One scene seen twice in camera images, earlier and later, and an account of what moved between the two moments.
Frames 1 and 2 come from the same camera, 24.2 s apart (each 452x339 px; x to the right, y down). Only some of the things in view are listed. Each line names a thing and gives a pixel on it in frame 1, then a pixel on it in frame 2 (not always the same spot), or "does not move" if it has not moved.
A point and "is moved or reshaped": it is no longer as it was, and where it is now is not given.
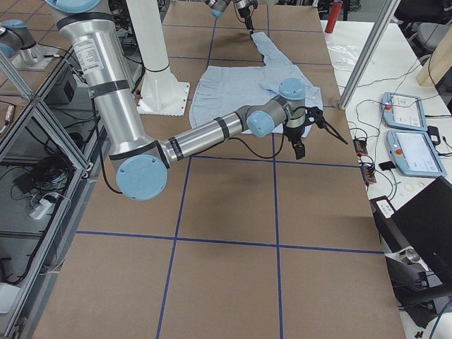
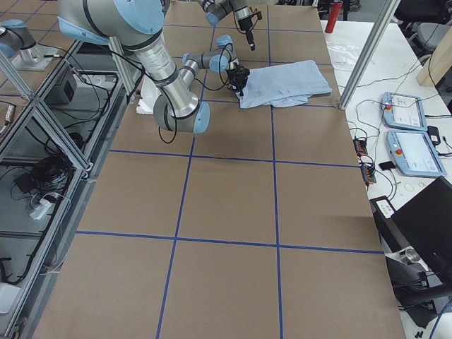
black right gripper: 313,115 to 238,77
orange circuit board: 360,146 does not move
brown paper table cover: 246,242 does not move
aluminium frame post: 383,22 does not move
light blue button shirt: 217,91 is moved or reshaped
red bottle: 335,13 does not move
